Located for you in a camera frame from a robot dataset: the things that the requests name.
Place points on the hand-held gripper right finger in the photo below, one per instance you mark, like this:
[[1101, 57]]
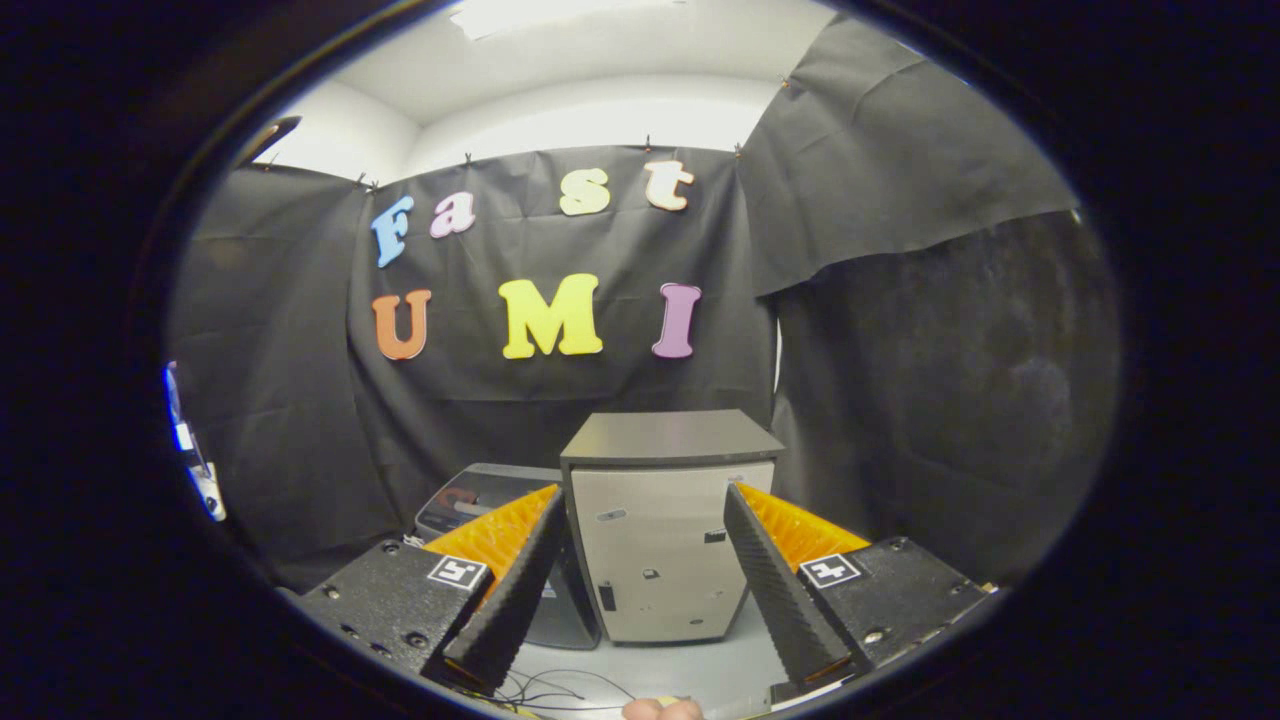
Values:
[[780, 600]]

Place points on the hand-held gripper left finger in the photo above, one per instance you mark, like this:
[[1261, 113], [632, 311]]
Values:
[[515, 600]]

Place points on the grey top-load washing machine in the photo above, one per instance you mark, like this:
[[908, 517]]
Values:
[[575, 620]]

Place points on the dark washing machine lid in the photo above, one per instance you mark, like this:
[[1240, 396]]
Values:
[[480, 490]]

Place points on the small beige cabinet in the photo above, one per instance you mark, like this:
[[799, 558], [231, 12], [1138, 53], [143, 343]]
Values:
[[650, 540]]

